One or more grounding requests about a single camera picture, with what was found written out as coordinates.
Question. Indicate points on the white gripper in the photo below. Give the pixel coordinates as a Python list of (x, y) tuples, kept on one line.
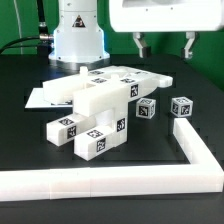
[(166, 16)]

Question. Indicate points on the white tagged cube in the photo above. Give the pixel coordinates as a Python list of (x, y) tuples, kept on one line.
[(181, 107), (145, 108)]

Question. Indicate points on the white chair seat part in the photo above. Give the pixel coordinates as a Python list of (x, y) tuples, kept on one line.
[(117, 119)]

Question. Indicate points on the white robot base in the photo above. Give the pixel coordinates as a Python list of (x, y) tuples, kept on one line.
[(78, 39)]

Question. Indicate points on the white tag sheet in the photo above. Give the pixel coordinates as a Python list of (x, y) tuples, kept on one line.
[(36, 100)]

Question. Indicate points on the white U-shaped frame fence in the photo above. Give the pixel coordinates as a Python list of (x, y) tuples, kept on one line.
[(202, 173)]

